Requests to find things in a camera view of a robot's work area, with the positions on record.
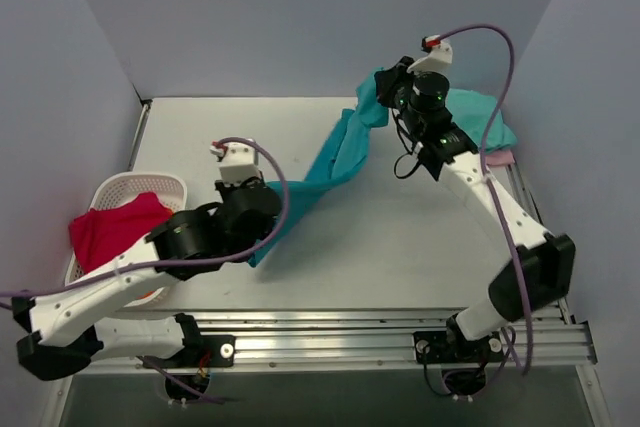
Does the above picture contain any teal t shirt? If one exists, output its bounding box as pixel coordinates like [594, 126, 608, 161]
[249, 70, 389, 267]

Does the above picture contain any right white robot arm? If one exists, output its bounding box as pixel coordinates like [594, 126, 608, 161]
[374, 57, 576, 360]

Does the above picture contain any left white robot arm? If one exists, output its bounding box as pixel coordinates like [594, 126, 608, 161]
[11, 177, 286, 381]

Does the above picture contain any white plastic laundry basket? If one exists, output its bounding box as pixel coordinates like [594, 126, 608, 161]
[64, 172, 187, 285]

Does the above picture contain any folded mint green t shirt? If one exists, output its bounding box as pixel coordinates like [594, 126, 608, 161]
[446, 89, 517, 153]

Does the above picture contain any orange t shirt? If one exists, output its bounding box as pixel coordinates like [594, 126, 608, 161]
[136, 289, 161, 301]

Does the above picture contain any folded pink t shirt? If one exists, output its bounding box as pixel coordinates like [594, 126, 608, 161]
[486, 149, 515, 167]

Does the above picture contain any crimson red t shirt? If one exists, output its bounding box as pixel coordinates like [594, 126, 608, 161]
[68, 192, 173, 274]

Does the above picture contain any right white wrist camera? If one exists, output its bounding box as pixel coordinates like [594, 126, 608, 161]
[407, 35, 453, 74]

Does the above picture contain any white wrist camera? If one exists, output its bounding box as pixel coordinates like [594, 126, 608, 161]
[407, 35, 453, 74]
[210, 142, 261, 186]

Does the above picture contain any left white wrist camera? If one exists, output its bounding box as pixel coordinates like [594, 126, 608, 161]
[210, 142, 261, 186]

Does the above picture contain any aluminium rail frame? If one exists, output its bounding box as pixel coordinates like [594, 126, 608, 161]
[54, 96, 599, 376]

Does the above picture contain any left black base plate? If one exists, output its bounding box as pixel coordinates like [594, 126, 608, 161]
[146, 334, 236, 369]

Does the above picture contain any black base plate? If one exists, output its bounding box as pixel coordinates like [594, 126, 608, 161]
[146, 334, 236, 369]
[412, 330, 504, 365]

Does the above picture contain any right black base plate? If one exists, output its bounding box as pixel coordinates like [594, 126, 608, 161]
[412, 330, 504, 365]

